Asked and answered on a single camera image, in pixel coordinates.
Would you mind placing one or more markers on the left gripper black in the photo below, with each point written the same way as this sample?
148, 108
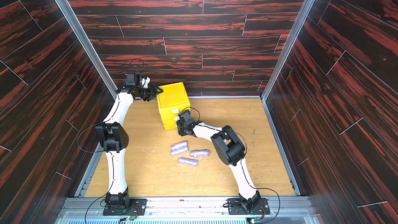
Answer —
153, 93

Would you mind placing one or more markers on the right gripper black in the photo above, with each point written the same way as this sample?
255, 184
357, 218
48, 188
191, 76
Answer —
182, 125

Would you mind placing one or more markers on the purple roll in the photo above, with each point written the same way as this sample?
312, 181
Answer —
188, 162
178, 151
200, 153
179, 145

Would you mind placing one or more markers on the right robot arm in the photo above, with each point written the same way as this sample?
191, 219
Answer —
231, 151

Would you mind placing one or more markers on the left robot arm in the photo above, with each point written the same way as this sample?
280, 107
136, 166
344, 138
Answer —
114, 140

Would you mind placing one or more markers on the yellow drawer cabinet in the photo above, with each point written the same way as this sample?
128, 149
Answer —
177, 91

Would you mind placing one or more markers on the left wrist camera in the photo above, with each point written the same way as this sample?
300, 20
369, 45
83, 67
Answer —
138, 80

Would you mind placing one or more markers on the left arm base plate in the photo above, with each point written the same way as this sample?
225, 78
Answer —
134, 207

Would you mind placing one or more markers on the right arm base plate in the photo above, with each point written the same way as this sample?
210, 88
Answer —
238, 206

